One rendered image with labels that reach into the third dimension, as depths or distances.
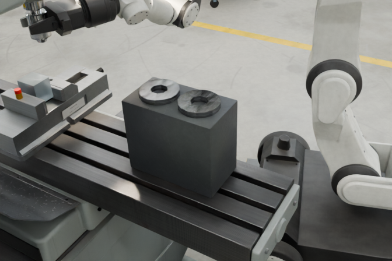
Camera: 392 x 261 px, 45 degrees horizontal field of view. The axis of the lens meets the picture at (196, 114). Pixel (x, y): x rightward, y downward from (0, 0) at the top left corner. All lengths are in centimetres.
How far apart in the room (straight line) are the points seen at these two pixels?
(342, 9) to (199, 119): 46
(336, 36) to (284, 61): 234
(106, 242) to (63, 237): 18
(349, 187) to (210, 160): 60
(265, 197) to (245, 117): 191
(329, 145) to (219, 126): 54
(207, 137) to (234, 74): 246
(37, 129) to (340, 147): 83
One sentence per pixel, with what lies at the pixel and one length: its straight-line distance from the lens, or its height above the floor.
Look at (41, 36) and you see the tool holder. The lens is 115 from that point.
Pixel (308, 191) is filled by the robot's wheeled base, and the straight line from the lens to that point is 163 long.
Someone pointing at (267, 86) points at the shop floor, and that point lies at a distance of 326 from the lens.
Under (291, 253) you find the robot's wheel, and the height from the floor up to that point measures 58.
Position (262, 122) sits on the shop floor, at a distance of 290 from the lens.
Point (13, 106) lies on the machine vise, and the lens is 129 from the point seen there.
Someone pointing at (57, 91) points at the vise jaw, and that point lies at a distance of 128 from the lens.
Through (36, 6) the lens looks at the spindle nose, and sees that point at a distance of 113.
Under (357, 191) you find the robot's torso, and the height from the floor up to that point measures 69.
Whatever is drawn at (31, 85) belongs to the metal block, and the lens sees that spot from 125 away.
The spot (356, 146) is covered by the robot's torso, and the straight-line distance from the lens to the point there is 144.
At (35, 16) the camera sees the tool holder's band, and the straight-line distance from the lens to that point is 113.
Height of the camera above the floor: 167
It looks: 34 degrees down
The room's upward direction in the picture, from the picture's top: 2 degrees counter-clockwise
